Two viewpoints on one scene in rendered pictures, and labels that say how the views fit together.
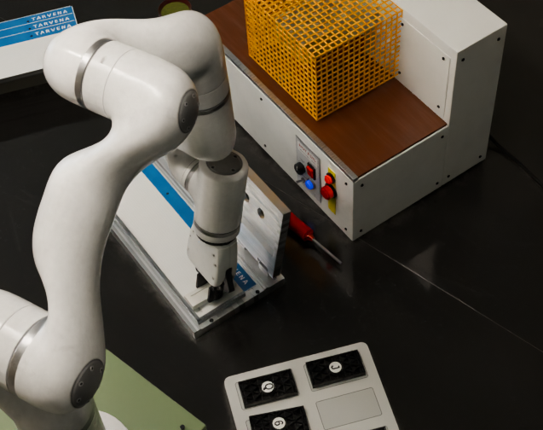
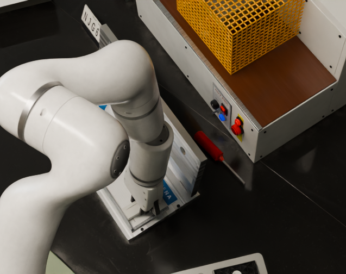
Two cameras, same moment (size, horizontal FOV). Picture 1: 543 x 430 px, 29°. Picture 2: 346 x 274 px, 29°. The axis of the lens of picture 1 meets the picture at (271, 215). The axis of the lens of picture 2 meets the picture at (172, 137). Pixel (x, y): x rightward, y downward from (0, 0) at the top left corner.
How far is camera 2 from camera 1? 0.58 m
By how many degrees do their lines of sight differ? 13
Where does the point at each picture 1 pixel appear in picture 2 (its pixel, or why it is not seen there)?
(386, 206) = (282, 138)
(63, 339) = not seen: outside the picture
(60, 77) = (4, 120)
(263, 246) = (184, 175)
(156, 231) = not seen: hidden behind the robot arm
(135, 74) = (71, 130)
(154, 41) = (91, 79)
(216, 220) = (146, 173)
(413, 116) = (309, 72)
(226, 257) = (154, 194)
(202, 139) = (134, 132)
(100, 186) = (42, 219)
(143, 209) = not seen: hidden behind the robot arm
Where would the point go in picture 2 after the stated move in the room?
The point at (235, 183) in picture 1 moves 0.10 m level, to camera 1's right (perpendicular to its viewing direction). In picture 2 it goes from (162, 151) to (212, 149)
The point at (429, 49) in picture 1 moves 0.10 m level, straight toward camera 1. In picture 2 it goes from (327, 25) to (323, 64)
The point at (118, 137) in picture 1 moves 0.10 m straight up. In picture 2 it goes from (57, 185) to (41, 156)
